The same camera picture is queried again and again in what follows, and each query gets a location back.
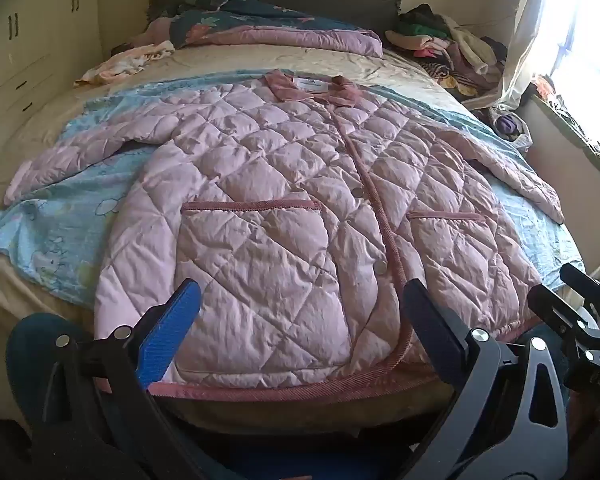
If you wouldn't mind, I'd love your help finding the bag stuffed with clothes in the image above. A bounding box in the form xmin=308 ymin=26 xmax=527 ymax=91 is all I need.
xmin=484 ymin=105 xmax=534 ymax=152

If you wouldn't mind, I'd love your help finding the cream wardrobe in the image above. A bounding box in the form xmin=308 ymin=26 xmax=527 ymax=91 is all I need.
xmin=0 ymin=0 xmax=103 ymax=128

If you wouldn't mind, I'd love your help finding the green windowsill mat with clothes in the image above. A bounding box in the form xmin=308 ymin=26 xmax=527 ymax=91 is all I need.
xmin=530 ymin=74 xmax=600 ymax=181

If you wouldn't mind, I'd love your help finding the cream curtain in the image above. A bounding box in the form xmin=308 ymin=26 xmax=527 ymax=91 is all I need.
xmin=472 ymin=0 xmax=581 ymax=111

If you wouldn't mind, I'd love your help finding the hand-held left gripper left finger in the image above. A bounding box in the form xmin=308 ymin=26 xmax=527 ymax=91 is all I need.
xmin=37 ymin=279 xmax=203 ymax=480

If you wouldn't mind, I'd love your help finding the window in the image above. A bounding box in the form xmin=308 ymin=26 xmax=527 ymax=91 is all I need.
xmin=550 ymin=0 xmax=600 ymax=147

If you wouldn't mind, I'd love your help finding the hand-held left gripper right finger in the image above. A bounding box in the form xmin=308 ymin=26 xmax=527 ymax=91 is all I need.
xmin=402 ymin=277 xmax=572 ymax=480

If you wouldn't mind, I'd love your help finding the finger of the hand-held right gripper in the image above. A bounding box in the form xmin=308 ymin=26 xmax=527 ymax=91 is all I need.
xmin=560 ymin=261 xmax=600 ymax=321
xmin=527 ymin=284 xmax=600 ymax=346

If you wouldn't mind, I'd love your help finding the dark floral quilt pink lining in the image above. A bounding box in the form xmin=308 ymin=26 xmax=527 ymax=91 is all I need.
xmin=130 ymin=0 xmax=385 ymax=59

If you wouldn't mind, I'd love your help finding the bed with beige sheet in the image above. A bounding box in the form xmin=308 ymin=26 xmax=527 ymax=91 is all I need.
xmin=0 ymin=42 xmax=588 ymax=436

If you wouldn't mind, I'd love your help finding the pink quilted jacket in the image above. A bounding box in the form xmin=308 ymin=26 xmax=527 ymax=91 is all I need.
xmin=4 ymin=69 xmax=565 ymax=402

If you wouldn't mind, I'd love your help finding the light blue cartoon printed sheet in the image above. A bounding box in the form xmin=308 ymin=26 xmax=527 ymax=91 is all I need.
xmin=0 ymin=67 xmax=588 ymax=311

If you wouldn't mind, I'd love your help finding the pile of mixed clothes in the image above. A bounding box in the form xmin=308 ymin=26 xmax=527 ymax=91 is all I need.
xmin=384 ymin=4 xmax=511 ymax=105

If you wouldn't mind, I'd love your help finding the small pink floral cloth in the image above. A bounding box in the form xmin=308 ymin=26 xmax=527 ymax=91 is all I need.
xmin=74 ymin=40 xmax=176 ymax=88

